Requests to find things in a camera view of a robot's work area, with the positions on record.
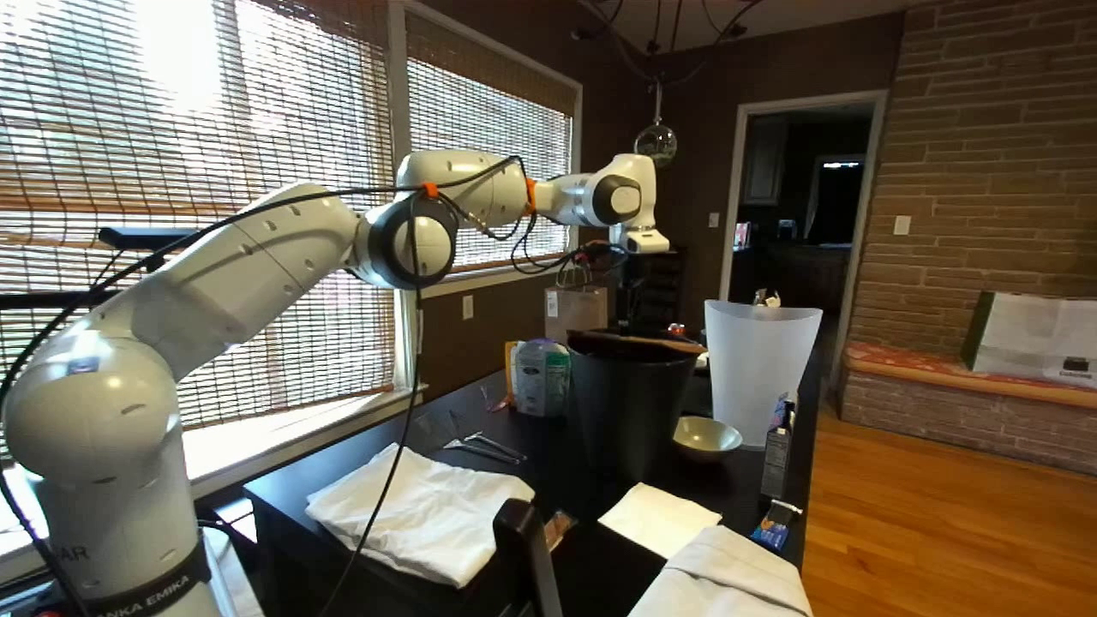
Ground white paper napkin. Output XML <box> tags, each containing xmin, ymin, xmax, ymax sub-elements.
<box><xmin>600</xmin><ymin>483</ymin><xmax>721</xmax><ymax>558</ymax></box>

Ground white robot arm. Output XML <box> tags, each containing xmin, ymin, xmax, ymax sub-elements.
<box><xmin>4</xmin><ymin>153</ymin><xmax>665</xmax><ymax>617</ymax></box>

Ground black bin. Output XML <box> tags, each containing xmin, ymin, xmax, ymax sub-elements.
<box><xmin>570</xmin><ymin>332</ymin><xmax>694</xmax><ymax>491</ymax></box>

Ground white plastic bin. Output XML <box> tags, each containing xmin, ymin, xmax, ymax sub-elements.
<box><xmin>701</xmin><ymin>299</ymin><xmax>821</xmax><ymax>451</ymax></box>

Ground white green pouch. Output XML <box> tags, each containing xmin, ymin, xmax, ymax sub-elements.
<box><xmin>502</xmin><ymin>341</ymin><xmax>571</xmax><ymax>419</ymax></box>

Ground metal tongs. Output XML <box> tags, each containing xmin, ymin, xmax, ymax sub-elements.
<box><xmin>442</xmin><ymin>432</ymin><xmax>526</xmax><ymax>466</ymax></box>

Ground grey bowl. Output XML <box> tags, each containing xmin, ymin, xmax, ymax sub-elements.
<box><xmin>672</xmin><ymin>414</ymin><xmax>744</xmax><ymax>455</ymax></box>

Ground hanging glass globe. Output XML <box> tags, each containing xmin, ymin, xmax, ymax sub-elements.
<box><xmin>633</xmin><ymin>86</ymin><xmax>680</xmax><ymax>169</ymax></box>

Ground small brown snack wrapper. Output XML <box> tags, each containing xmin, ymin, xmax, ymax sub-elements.
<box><xmin>541</xmin><ymin>512</ymin><xmax>577</xmax><ymax>551</ymax></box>

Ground large white folded cloth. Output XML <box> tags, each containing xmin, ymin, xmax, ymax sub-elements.
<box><xmin>304</xmin><ymin>445</ymin><xmax>536</xmax><ymax>591</ymax></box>

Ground spray bottle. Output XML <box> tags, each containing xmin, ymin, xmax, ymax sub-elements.
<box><xmin>761</xmin><ymin>395</ymin><xmax>795</xmax><ymax>498</ymax></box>

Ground white cloth at table edge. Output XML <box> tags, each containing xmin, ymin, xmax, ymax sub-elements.
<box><xmin>626</xmin><ymin>527</ymin><xmax>812</xmax><ymax>617</ymax></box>

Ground blue snack bar wrapper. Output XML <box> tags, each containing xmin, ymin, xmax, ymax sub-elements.
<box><xmin>752</xmin><ymin>502</ymin><xmax>803</xmax><ymax>551</ymax></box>

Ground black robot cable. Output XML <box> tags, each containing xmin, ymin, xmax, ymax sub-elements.
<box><xmin>0</xmin><ymin>153</ymin><xmax>644</xmax><ymax>617</ymax></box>

